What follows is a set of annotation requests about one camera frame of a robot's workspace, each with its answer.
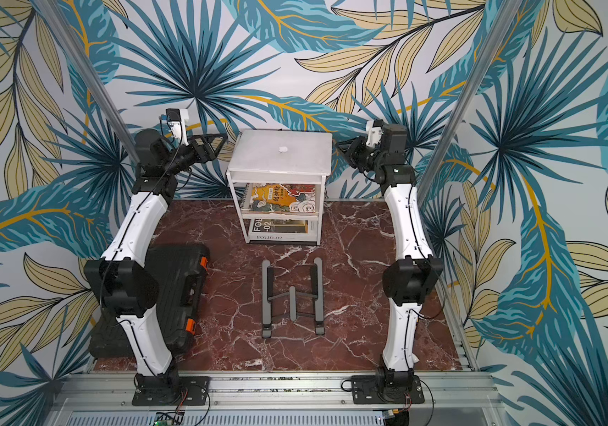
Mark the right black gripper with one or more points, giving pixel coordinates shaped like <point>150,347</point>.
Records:
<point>360,155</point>

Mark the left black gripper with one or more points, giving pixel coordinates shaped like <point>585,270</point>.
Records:
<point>206,152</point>

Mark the silver laptop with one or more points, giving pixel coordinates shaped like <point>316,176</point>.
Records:
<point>271,151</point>

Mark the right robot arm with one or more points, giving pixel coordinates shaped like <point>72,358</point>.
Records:
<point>414,274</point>

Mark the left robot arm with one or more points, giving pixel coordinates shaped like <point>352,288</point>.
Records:
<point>119,279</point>

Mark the grey laptop stand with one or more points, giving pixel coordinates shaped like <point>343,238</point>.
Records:
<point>293,295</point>

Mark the white metal shelf rack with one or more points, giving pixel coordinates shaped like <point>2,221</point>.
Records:
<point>239,183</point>

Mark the colourful illustrated book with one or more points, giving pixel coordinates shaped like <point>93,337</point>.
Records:
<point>281,198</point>

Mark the folio magazine book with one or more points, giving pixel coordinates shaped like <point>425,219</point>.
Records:
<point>285,231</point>

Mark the black plastic tool case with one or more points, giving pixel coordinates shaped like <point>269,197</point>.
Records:
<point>180,270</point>

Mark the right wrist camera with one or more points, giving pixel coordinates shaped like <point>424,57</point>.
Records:
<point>375,132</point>

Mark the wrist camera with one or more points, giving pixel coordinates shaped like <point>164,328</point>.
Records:
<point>176,121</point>
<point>375,132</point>

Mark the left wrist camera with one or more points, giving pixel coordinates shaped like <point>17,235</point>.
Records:
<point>176,121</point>

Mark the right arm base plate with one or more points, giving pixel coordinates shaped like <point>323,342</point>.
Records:
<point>366,390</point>

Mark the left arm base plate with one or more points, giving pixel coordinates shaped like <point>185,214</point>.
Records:
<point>181,391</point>

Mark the aluminium front rail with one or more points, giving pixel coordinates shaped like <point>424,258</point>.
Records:
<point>295,398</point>

